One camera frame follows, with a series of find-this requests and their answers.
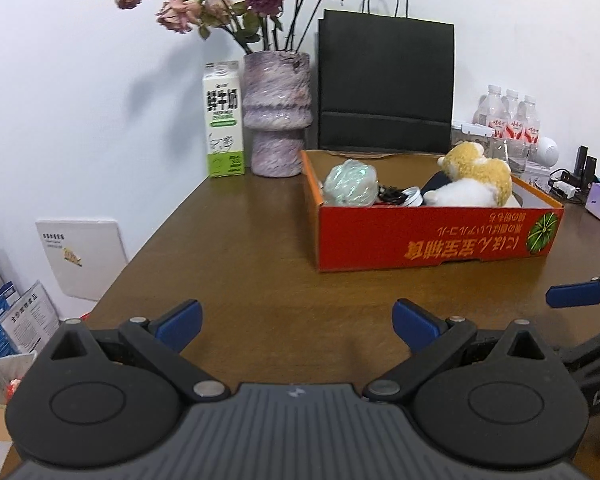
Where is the white patterned box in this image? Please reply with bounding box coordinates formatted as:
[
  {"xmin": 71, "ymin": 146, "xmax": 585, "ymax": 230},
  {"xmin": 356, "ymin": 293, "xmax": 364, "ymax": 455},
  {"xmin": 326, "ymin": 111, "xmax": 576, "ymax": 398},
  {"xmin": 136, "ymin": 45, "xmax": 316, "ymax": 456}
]
[{"xmin": 519, "ymin": 162, "xmax": 554, "ymax": 194}]

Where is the dried rose bouquet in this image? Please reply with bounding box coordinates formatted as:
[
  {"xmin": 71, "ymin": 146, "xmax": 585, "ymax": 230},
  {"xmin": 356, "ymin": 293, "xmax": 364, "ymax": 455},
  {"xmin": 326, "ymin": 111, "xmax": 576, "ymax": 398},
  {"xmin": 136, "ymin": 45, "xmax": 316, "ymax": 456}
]
[{"xmin": 115, "ymin": 0, "xmax": 356, "ymax": 56}]

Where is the wooden desk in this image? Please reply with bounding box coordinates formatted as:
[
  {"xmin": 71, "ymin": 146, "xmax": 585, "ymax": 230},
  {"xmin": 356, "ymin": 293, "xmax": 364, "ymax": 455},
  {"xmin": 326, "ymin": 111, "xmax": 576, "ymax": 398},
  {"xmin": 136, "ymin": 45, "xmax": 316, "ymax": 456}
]
[{"xmin": 0, "ymin": 172, "xmax": 600, "ymax": 480}]

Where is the black power strip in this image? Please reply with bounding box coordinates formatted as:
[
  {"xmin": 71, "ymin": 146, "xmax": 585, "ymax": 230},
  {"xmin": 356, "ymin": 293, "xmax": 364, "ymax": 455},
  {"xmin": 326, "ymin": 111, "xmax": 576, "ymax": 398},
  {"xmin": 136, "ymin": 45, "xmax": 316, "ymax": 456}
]
[{"xmin": 549, "ymin": 167, "xmax": 582, "ymax": 202}]

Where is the white round speaker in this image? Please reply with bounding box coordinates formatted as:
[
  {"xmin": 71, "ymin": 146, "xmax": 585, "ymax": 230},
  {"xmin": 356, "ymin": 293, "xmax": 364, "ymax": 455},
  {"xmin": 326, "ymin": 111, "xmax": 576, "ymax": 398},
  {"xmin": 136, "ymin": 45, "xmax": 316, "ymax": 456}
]
[{"xmin": 532, "ymin": 137, "xmax": 560, "ymax": 166}]

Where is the orange cardboard box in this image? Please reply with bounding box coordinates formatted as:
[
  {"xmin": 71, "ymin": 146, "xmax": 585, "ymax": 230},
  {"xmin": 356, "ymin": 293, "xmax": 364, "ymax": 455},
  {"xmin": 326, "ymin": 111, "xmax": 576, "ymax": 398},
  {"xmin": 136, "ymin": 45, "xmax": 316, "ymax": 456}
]
[{"xmin": 300, "ymin": 148, "xmax": 565, "ymax": 274}]

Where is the clear container of wooden pegs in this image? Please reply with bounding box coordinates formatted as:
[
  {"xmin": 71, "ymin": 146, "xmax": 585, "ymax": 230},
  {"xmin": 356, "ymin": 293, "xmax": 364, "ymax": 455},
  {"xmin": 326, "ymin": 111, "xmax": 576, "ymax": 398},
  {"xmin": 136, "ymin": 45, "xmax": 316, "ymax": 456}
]
[{"xmin": 449, "ymin": 120, "xmax": 496, "ymax": 156}]

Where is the black paper bag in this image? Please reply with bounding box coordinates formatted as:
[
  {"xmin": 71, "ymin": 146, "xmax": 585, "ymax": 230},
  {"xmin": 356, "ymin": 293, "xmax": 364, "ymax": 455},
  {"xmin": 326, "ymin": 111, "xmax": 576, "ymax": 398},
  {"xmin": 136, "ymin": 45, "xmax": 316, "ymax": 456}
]
[{"xmin": 317, "ymin": 0, "xmax": 456, "ymax": 156}]

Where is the yellow plush toy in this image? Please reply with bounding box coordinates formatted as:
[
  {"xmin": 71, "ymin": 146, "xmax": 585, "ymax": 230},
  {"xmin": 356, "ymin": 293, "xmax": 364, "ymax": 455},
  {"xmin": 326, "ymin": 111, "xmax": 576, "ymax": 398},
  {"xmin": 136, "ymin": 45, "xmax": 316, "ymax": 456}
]
[{"xmin": 437, "ymin": 141, "xmax": 514, "ymax": 207}]

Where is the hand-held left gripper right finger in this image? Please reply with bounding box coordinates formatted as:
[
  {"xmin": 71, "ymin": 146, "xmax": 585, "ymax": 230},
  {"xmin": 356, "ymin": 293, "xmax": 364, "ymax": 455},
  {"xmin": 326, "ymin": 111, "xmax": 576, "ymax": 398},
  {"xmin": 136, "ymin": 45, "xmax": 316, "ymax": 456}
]
[{"xmin": 363, "ymin": 298, "xmax": 547, "ymax": 404}]

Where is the black upright device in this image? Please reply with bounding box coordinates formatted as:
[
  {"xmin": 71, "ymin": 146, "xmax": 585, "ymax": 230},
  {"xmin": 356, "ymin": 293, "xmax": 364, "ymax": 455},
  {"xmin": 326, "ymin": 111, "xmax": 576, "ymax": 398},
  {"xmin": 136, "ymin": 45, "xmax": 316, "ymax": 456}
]
[{"xmin": 573, "ymin": 145, "xmax": 599, "ymax": 194}]

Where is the iridescent plastic ball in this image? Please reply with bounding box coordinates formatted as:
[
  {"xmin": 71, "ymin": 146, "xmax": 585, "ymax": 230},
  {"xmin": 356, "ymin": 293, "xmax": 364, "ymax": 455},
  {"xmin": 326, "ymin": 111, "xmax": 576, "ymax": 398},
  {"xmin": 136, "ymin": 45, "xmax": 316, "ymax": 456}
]
[{"xmin": 323, "ymin": 158, "xmax": 380, "ymax": 207}]

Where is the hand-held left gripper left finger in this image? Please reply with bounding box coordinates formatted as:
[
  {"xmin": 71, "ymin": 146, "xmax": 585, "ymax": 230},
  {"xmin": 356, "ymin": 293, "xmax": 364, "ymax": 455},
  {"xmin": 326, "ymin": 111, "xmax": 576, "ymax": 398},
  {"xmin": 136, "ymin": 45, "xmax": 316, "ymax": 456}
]
[{"xmin": 49, "ymin": 299, "xmax": 232, "ymax": 404}]

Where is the black fuzzy scrunchie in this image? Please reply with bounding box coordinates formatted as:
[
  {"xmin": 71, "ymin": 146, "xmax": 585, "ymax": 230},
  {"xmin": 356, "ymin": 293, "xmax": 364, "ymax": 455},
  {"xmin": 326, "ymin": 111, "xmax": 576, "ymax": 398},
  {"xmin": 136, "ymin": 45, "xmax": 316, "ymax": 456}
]
[{"xmin": 377, "ymin": 185, "xmax": 407, "ymax": 206}]

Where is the black pouch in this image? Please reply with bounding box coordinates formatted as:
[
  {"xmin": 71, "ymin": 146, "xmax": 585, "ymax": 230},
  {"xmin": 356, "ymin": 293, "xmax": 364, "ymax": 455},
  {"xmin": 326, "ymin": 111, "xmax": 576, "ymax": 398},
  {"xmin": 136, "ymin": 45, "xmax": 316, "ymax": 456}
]
[{"xmin": 422, "ymin": 170, "xmax": 454, "ymax": 196}]

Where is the clear water bottle red label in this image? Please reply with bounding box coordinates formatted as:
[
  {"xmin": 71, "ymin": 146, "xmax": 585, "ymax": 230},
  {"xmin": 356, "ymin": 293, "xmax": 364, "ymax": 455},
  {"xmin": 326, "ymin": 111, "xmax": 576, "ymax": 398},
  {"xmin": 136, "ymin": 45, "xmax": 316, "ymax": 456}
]
[
  {"xmin": 472, "ymin": 84, "xmax": 509, "ymax": 139},
  {"xmin": 516, "ymin": 94, "xmax": 541, "ymax": 144},
  {"xmin": 501, "ymin": 88, "xmax": 524, "ymax": 141}
]

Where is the open carton with scraps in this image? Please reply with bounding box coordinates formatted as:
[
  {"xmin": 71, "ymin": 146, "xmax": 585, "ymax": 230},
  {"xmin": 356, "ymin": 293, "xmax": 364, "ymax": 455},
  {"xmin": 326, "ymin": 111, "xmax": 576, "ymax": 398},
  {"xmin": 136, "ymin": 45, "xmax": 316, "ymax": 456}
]
[{"xmin": 0, "ymin": 351, "xmax": 39, "ymax": 444}]

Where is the white green milk carton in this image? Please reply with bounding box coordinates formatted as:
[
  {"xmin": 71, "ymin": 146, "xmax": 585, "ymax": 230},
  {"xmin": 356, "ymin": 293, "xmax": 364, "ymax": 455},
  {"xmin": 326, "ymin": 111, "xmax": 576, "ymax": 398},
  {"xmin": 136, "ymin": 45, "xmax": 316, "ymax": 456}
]
[{"xmin": 202, "ymin": 60, "xmax": 246, "ymax": 180}]

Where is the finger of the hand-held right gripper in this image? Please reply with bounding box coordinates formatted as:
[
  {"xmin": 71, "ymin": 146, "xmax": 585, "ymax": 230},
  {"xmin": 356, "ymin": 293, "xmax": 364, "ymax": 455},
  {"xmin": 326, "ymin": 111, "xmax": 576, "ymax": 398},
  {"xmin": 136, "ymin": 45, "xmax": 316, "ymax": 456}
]
[{"xmin": 546, "ymin": 267, "xmax": 600, "ymax": 312}]

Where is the purple marbled vase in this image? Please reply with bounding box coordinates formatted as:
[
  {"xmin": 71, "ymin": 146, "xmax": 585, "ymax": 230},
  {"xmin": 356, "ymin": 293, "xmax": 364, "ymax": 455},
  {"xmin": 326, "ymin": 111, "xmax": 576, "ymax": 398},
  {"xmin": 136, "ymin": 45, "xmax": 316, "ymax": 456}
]
[{"xmin": 242, "ymin": 50, "xmax": 315, "ymax": 179}]

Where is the blue printed box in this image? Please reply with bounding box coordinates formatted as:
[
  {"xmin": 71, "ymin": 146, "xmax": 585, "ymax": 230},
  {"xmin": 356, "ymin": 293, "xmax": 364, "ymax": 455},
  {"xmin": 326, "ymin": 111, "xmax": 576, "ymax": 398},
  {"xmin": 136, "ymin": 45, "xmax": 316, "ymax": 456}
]
[{"xmin": 0, "ymin": 279, "xmax": 61, "ymax": 362}]

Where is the clear glass cup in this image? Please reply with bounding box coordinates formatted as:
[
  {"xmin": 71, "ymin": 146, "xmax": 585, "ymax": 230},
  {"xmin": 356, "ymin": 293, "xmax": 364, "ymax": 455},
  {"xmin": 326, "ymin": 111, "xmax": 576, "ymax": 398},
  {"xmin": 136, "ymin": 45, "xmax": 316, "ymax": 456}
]
[{"xmin": 490, "ymin": 137, "xmax": 531, "ymax": 174}]

